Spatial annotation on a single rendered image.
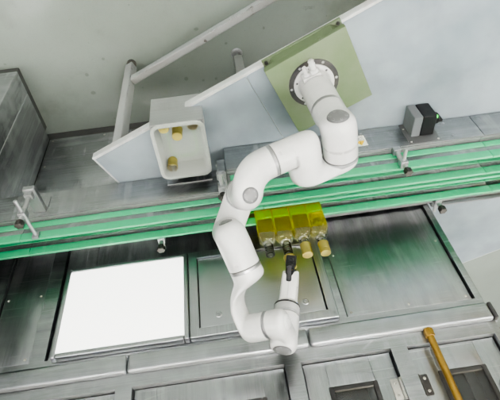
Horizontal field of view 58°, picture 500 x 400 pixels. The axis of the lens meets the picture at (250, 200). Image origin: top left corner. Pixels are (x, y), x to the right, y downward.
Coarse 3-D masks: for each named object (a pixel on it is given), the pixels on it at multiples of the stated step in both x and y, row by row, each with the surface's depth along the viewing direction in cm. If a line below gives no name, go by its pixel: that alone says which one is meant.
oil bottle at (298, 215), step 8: (288, 208) 154; (296, 208) 153; (304, 208) 153; (296, 216) 150; (304, 216) 150; (296, 224) 148; (304, 224) 147; (296, 232) 146; (304, 232) 146; (296, 240) 148
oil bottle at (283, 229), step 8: (272, 208) 154; (280, 208) 154; (272, 216) 152; (280, 216) 151; (288, 216) 151; (280, 224) 149; (288, 224) 149; (280, 232) 146; (288, 232) 146; (280, 240) 146
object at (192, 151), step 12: (156, 132) 146; (168, 132) 150; (192, 132) 151; (204, 132) 143; (156, 144) 145; (168, 144) 154; (180, 144) 154; (192, 144) 155; (204, 144) 147; (156, 156) 148; (168, 156) 157; (180, 156) 158; (192, 156) 159; (204, 156) 159; (180, 168) 157; (192, 168) 157; (204, 168) 156
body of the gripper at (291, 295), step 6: (282, 276) 131; (294, 276) 131; (282, 282) 130; (294, 282) 129; (282, 288) 129; (288, 288) 128; (294, 288) 128; (282, 294) 127; (288, 294) 127; (294, 294) 127; (282, 300) 127; (288, 300) 127; (294, 300) 127
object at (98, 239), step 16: (400, 192) 164; (416, 192) 163; (432, 192) 163; (448, 192) 162; (464, 192) 161; (480, 192) 161; (336, 208) 160; (352, 208) 159; (368, 208) 159; (160, 224) 161; (176, 224) 161; (192, 224) 160; (208, 224) 159; (48, 240) 159; (64, 240) 159; (80, 240) 158; (96, 240) 157; (112, 240) 157; (128, 240) 156; (0, 256) 155; (16, 256) 155
